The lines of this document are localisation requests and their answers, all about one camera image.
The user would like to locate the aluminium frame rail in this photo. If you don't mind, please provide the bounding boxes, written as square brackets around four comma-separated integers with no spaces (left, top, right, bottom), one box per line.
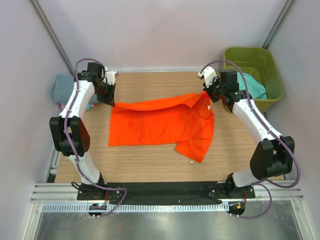
[30,181,303,206]

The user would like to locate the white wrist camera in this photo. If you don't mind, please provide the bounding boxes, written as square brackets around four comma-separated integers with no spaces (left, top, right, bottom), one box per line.
[102,66,119,86]
[197,66,218,88]

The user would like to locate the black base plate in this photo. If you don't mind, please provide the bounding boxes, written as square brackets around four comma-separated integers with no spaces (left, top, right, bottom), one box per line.
[71,181,256,206]

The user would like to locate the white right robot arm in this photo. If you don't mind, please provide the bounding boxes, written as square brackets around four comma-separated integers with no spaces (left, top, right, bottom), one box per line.
[198,67,295,198]

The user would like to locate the grey-blue folded t-shirt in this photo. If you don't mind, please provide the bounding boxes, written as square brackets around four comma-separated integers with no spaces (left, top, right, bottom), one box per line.
[51,73,100,105]

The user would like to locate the teal t-shirt in bin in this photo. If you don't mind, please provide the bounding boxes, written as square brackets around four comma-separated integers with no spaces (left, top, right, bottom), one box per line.
[237,72,267,100]

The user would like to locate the slotted cable duct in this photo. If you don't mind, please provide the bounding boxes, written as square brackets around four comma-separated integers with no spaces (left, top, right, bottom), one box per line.
[42,202,229,214]

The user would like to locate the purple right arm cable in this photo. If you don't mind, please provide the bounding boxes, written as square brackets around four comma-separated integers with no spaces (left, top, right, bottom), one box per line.
[199,59,301,219]

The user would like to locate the green plastic bin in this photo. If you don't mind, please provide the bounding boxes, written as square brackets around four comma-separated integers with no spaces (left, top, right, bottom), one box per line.
[223,47,284,113]

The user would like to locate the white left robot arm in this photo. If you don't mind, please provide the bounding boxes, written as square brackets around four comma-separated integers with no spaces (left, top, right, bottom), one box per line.
[49,58,118,200]

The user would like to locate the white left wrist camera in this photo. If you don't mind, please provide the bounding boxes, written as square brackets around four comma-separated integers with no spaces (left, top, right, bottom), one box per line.
[102,66,119,86]

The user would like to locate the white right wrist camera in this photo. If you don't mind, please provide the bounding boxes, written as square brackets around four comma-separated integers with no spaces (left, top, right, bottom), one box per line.
[197,66,218,88]

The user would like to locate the orange t-shirt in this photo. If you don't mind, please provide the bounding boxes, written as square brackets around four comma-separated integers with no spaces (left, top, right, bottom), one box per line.
[108,91,215,163]

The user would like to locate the pink folded t-shirt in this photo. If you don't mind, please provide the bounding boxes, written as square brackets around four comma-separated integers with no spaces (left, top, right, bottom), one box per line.
[60,103,96,111]

